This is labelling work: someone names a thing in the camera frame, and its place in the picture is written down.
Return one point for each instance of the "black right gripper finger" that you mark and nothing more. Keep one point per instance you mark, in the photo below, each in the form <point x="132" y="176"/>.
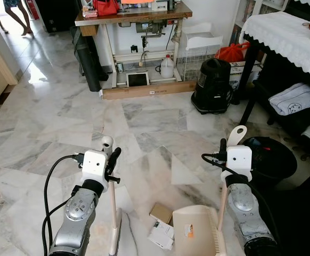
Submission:
<point x="223" y="144"/>

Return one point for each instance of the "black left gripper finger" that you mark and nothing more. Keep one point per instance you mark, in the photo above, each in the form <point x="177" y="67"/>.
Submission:
<point x="115" y="154"/>

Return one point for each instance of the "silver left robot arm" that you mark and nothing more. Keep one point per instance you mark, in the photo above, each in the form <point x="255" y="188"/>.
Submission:
<point x="79" y="210"/>

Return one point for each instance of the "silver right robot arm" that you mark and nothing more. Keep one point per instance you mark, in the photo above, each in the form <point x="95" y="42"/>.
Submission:
<point x="243" y="205"/>

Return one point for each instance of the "black round waste bin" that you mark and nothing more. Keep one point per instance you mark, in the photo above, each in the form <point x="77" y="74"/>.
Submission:
<point x="272" y="160"/>

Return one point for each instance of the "black table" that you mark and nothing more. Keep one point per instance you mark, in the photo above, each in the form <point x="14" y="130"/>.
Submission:
<point x="249" y="96"/>

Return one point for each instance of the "black canister vacuum cleaner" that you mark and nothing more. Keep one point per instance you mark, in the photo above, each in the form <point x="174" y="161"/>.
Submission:
<point x="213" y="85"/>

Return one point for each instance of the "brown cardboard piece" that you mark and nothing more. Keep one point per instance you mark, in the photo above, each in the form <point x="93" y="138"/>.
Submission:
<point x="161" y="212"/>

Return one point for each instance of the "long wooden plank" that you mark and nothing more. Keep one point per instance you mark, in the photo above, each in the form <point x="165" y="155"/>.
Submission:
<point x="144" y="89"/>

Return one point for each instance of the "white printed cardboard box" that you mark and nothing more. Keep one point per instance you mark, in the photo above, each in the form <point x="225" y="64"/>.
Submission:
<point x="245" y="72"/>

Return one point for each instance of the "white framed tablet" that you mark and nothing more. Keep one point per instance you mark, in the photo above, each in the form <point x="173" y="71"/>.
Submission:
<point x="137" y="79"/>

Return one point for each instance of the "white folded fabric bag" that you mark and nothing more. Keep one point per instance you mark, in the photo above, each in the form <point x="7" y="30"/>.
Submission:
<point x="296" y="98"/>

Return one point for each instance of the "red plastic bag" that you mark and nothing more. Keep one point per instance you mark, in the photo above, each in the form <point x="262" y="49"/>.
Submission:
<point x="232" y="53"/>

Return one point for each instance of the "white plastic jug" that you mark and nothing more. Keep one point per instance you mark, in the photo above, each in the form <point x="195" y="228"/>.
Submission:
<point x="166" y="68"/>

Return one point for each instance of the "white scalloped tablecloth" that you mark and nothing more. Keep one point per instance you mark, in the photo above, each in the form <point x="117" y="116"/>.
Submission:
<point x="283" y="37"/>

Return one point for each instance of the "wooden top sewing table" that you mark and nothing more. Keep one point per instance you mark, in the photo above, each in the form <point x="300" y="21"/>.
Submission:
<point x="133" y="13"/>

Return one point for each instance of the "black speaker box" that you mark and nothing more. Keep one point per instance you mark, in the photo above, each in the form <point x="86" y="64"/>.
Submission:
<point x="56" y="13"/>

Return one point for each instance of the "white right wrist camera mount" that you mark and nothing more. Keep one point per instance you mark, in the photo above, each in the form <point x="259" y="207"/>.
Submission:
<point x="239" y="160"/>

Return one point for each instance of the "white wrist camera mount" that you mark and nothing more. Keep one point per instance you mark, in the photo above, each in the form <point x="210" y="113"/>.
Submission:
<point x="239" y="160"/>
<point x="94" y="165"/>

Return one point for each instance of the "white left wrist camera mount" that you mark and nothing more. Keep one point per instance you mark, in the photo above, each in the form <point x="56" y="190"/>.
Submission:
<point x="94" y="165"/>

